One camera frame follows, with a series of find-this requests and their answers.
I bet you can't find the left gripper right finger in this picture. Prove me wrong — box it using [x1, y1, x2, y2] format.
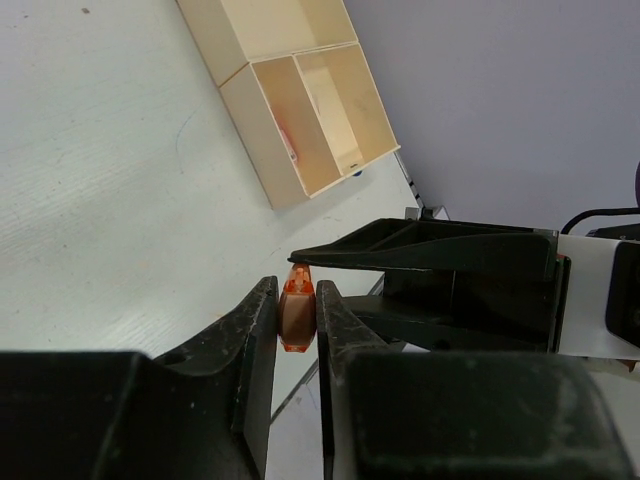
[316, 281, 635, 479]

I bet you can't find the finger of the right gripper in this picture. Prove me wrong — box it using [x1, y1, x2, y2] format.
[345, 295, 548, 352]
[289, 218, 558, 280]

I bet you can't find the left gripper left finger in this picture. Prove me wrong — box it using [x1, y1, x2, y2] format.
[1, 277, 278, 479]

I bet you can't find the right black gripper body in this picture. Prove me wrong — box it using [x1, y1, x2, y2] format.
[382, 256, 571, 353]

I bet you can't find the orange highlighter pen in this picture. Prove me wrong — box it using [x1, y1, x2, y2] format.
[274, 111, 299, 165]

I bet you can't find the wooden compartment box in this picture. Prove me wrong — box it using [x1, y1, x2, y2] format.
[179, 0, 399, 209]

